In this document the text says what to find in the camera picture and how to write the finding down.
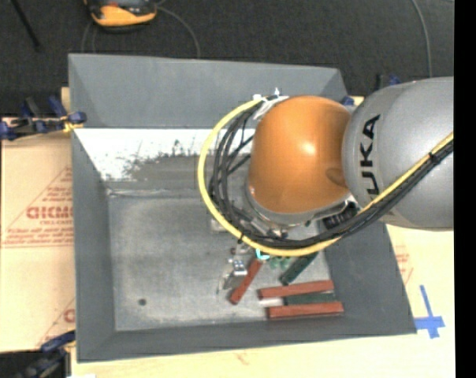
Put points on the dark green flat block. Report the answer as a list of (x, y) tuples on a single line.
[(299, 268), (311, 298)]

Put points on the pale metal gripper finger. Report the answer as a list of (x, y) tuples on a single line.
[(232, 267), (238, 275)]

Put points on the white flat block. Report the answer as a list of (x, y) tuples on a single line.
[(270, 301)]

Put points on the red-brown flat block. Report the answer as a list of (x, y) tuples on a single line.
[(305, 310), (246, 282), (297, 289)]

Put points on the grey metal bin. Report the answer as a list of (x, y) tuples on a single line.
[(163, 258)]

